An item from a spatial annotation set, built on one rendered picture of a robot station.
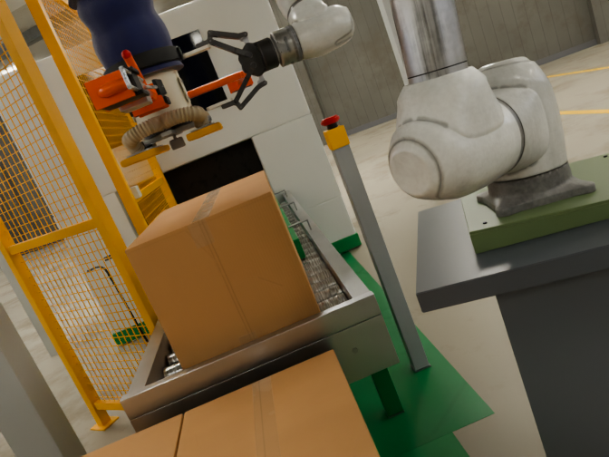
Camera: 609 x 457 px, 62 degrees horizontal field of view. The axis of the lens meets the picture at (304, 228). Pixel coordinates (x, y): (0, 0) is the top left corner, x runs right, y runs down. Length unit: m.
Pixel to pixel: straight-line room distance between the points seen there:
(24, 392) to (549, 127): 1.99
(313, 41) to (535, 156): 0.61
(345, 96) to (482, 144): 11.31
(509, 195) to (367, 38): 11.09
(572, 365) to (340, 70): 11.26
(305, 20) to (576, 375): 0.99
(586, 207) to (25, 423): 2.06
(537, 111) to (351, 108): 11.20
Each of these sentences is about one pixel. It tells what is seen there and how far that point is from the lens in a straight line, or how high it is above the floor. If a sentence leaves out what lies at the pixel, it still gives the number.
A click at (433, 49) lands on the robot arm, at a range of 0.88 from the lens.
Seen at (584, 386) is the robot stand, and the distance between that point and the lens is 1.19.
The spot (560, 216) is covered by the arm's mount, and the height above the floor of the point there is 0.78.
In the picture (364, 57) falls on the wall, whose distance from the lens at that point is 12.07.
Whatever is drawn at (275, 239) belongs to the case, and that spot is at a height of 0.83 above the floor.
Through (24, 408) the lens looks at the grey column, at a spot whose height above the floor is 0.45.
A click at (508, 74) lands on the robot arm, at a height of 1.03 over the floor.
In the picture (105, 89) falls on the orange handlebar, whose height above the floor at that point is 1.27.
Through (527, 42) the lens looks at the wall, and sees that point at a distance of 12.19.
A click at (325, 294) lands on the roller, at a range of 1.64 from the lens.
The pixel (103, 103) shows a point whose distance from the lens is 0.99.
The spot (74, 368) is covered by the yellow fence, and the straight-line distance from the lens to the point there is 2.83.
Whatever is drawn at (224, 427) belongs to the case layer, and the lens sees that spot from 1.20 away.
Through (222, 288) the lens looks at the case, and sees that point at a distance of 1.35.
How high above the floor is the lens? 1.13
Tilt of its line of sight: 13 degrees down
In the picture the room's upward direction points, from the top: 22 degrees counter-clockwise
